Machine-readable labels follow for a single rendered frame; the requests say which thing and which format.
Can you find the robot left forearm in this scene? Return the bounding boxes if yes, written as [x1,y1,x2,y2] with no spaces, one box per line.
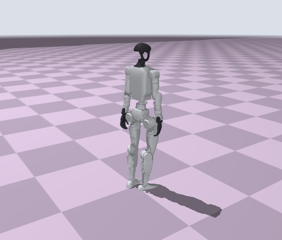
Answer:
[121,90,131,113]

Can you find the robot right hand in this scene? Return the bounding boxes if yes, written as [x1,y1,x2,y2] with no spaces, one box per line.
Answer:
[153,116,163,136]

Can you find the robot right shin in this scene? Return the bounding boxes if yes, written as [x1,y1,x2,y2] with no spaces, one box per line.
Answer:
[140,152,154,187]

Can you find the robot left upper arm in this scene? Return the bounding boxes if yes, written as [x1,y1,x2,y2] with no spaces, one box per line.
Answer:
[125,66,131,95]

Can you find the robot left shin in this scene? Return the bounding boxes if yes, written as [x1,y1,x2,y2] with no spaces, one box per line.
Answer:
[127,144,138,182]

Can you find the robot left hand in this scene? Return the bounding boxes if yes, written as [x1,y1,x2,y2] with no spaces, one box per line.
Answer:
[120,108,129,129]

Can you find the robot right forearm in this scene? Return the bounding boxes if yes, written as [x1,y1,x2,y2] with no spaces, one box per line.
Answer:
[153,93,163,121]

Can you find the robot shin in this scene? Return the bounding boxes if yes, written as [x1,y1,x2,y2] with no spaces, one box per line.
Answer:
[127,144,138,182]
[140,152,154,187]

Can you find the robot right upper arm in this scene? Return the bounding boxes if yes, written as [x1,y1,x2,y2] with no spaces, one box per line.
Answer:
[147,68,160,100]

